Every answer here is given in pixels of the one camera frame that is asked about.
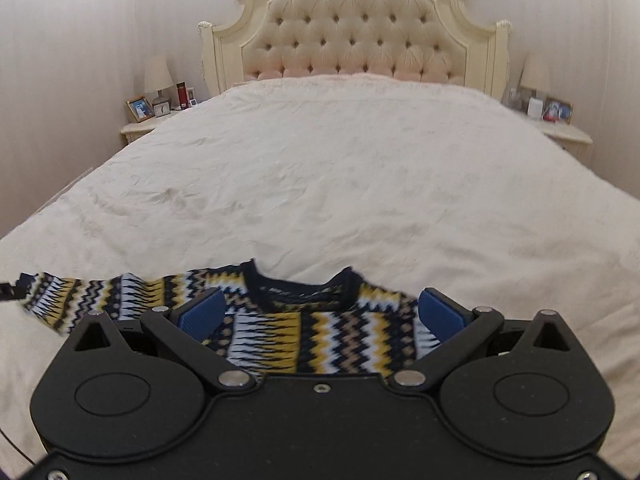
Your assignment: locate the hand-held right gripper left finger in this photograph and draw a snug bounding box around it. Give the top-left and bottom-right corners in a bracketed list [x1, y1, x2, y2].
[67, 291, 256, 393]

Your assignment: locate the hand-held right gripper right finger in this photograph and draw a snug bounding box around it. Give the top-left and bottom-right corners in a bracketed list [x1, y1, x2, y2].
[389, 287, 576, 390]

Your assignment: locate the navy yellow zigzag knit sweater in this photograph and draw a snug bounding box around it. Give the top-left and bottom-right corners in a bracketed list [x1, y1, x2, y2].
[17, 258, 443, 377]

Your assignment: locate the cream bedspread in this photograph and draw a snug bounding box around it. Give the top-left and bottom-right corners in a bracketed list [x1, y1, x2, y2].
[0, 72, 640, 466]

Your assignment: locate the cream nightstand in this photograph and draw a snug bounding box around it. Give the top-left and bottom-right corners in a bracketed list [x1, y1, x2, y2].
[120, 106, 177, 147]
[520, 110, 594, 162]

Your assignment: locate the white shade table lamp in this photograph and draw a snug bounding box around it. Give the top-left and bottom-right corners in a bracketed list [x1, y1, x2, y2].
[520, 52, 552, 98]
[144, 55, 175, 106]

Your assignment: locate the cream tufted headboard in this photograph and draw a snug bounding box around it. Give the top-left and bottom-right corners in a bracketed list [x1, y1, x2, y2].
[196, 0, 514, 102]

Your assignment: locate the wooden photo frame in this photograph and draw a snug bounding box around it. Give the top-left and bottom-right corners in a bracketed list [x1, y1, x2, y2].
[126, 95, 155, 124]
[542, 97, 574, 125]

